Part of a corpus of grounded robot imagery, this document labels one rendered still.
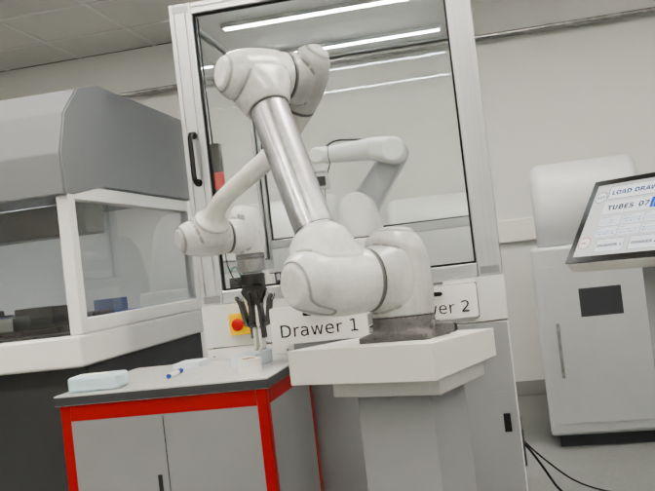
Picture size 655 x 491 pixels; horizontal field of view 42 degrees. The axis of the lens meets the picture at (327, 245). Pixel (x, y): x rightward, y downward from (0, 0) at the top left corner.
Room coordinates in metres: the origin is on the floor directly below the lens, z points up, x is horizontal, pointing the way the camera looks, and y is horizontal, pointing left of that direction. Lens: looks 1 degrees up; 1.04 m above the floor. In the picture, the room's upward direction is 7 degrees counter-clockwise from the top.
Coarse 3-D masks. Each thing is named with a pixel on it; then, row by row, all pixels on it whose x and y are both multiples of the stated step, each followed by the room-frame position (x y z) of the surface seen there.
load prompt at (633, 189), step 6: (648, 180) 2.50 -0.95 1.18; (654, 180) 2.48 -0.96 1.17; (612, 186) 2.60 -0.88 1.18; (618, 186) 2.58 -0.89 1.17; (624, 186) 2.56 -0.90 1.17; (630, 186) 2.54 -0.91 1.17; (636, 186) 2.52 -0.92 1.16; (642, 186) 2.50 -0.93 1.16; (648, 186) 2.49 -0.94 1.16; (654, 186) 2.47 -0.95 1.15; (612, 192) 2.58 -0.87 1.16; (618, 192) 2.56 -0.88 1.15; (624, 192) 2.54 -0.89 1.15; (630, 192) 2.53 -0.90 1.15; (636, 192) 2.51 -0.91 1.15; (642, 192) 2.49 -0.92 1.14; (648, 192) 2.47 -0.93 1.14; (654, 192) 2.45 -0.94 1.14; (612, 198) 2.57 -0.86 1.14; (618, 198) 2.55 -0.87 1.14
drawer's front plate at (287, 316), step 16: (272, 320) 2.56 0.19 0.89; (288, 320) 2.55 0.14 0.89; (304, 320) 2.54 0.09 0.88; (320, 320) 2.53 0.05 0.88; (336, 320) 2.52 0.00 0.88; (272, 336) 2.56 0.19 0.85; (304, 336) 2.54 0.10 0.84; (320, 336) 2.53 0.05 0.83; (336, 336) 2.53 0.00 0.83; (352, 336) 2.52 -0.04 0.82
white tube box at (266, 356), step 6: (240, 354) 2.67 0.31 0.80; (246, 354) 2.66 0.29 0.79; (252, 354) 2.59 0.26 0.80; (258, 354) 2.61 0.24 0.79; (264, 354) 2.65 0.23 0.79; (270, 354) 2.69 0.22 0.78; (234, 360) 2.61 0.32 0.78; (264, 360) 2.64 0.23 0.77; (270, 360) 2.68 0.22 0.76; (234, 366) 2.61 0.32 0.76
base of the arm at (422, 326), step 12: (372, 324) 2.12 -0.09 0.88; (384, 324) 2.07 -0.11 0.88; (396, 324) 2.05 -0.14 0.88; (408, 324) 2.04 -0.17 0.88; (420, 324) 2.05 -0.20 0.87; (432, 324) 2.07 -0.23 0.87; (444, 324) 2.06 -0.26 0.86; (456, 324) 2.08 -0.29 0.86; (372, 336) 2.07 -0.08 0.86; (384, 336) 2.05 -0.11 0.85; (396, 336) 2.04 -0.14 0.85; (408, 336) 2.03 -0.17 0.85; (420, 336) 2.01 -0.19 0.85; (432, 336) 2.04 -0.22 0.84
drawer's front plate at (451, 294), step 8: (440, 288) 2.79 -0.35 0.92; (448, 288) 2.78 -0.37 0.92; (456, 288) 2.78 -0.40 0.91; (464, 288) 2.77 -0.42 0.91; (472, 288) 2.77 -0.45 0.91; (440, 296) 2.79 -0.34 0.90; (448, 296) 2.78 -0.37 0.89; (456, 296) 2.78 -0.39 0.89; (464, 296) 2.77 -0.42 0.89; (472, 296) 2.77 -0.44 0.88; (440, 304) 2.79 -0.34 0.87; (448, 304) 2.78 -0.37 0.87; (456, 304) 2.78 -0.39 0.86; (464, 304) 2.77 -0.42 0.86; (472, 304) 2.77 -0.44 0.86; (448, 312) 2.78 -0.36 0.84; (456, 312) 2.78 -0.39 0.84; (464, 312) 2.77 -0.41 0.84; (472, 312) 2.77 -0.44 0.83; (440, 320) 2.79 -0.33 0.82
